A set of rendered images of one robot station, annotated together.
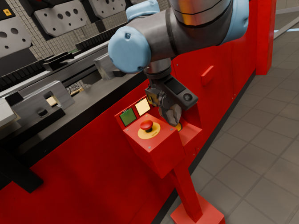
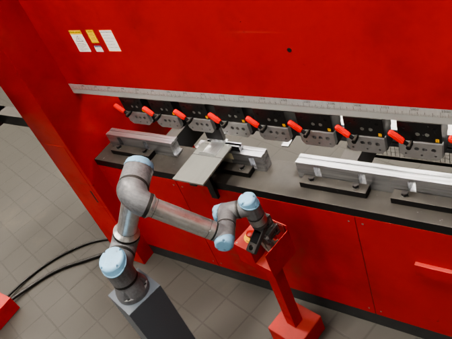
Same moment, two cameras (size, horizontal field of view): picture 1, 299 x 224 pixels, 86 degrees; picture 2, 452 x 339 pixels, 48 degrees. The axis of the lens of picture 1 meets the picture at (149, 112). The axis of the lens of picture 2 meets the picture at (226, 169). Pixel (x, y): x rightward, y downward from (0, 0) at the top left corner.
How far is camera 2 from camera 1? 2.04 m
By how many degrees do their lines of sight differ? 65
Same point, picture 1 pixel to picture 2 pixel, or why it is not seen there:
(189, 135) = (265, 264)
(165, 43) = not seen: hidden behind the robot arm
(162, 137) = (243, 246)
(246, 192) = not seen: outside the picture
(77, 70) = not seen: hidden behind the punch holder
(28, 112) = (238, 159)
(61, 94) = (258, 163)
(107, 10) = (312, 142)
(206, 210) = (300, 330)
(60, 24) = (269, 135)
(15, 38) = (242, 132)
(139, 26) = (219, 212)
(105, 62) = (300, 166)
